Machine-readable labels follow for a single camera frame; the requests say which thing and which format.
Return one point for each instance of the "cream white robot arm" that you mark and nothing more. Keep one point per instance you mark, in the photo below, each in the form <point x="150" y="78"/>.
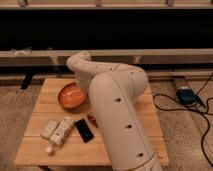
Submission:
<point x="112" y="89"/>

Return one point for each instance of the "small white rectangular block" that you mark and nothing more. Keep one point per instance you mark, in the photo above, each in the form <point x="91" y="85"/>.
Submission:
<point x="49" y="128"/>

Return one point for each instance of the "small red object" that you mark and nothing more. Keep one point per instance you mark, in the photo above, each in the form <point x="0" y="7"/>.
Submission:
<point x="92" y="120"/>

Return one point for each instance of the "black rectangular phone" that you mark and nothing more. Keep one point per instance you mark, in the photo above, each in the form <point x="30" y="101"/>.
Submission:
<point x="84" y="130"/>

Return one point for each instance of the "black table leg stand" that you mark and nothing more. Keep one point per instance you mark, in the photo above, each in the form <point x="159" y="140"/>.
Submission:
<point x="27" y="80"/>

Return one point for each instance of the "white remote controller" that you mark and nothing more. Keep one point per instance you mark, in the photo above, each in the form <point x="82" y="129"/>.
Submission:
<point x="59" y="135"/>

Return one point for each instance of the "blue power adapter box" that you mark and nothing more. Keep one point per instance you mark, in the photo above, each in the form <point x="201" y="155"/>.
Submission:
<point x="186" y="96"/>

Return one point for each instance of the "white object on ledge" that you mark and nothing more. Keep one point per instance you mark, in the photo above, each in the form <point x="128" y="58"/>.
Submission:
<point x="21" y="52"/>

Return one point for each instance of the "orange ceramic bowl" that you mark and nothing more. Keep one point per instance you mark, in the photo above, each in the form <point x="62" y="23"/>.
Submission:
<point x="71" y="96"/>

